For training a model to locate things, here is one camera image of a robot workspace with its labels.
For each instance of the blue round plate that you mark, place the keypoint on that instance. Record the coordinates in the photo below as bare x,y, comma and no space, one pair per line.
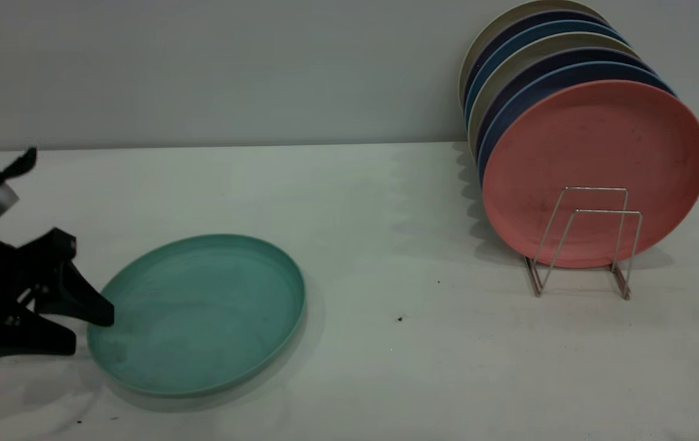
582,70
570,26

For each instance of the beige round plate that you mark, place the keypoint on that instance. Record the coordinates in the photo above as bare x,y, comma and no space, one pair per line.
570,41
545,5

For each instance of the green round plate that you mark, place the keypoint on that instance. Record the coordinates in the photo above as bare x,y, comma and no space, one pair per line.
202,312

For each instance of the dark purple round plate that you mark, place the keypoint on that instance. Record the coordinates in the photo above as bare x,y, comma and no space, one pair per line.
576,56
564,15

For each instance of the pink round plate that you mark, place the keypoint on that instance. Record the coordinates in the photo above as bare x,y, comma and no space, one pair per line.
594,171

